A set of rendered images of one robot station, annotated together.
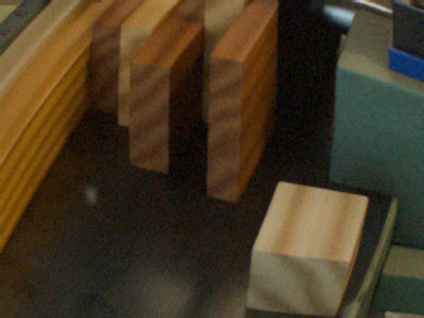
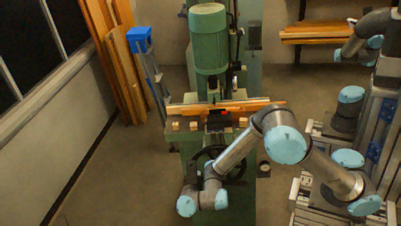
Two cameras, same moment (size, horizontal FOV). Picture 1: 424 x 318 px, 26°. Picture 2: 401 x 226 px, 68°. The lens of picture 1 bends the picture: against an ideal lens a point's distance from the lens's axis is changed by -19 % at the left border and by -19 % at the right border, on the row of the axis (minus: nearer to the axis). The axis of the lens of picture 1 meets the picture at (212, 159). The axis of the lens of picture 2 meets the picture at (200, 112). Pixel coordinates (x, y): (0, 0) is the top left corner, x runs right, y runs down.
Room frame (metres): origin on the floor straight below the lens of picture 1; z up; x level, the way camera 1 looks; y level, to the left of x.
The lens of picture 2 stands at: (0.04, -1.28, 1.92)
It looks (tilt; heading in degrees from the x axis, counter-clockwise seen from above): 36 degrees down; 77
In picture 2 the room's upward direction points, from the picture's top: 7 degrees counter-clockwise
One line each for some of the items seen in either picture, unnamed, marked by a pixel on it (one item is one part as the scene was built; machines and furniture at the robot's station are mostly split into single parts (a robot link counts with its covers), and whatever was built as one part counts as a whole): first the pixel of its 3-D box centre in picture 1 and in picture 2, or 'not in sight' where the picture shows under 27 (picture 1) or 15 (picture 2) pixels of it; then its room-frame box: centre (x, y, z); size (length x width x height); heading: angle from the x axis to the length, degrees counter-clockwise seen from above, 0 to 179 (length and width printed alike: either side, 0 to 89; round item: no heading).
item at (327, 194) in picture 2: not in sight; (340, 184); (0.76, -0.63, 0.87); 0.15 x 0.15 x 0.10
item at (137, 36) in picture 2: not in sight; (159, 94); (0.21, 0.94, 0.58); 0.27 x 0.25 x 1.16; 154
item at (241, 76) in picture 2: not in sight; (238, 76); (0.65, 0.18, 1.02); 0.09 x 0.07 x 0.12; 162
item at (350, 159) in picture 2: not in sight; (346, 167); (0.76, -0.63, 0.98); 0.13 x 0.12 x 0.14; 71
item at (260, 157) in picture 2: not in sight; (263, 166); (0.65, -0.16, 0.58); 0.12 x 0.08 x 0.08; 72
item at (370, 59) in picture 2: not in sight; (366, 55); (1.32, -0.07, 1.12); 0.11 x 0.08 x 0.11; 153
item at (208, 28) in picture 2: not in sight; (209, 39); (0.44, 0.05, 1.35); 0.18 x 0.18 x 0.31
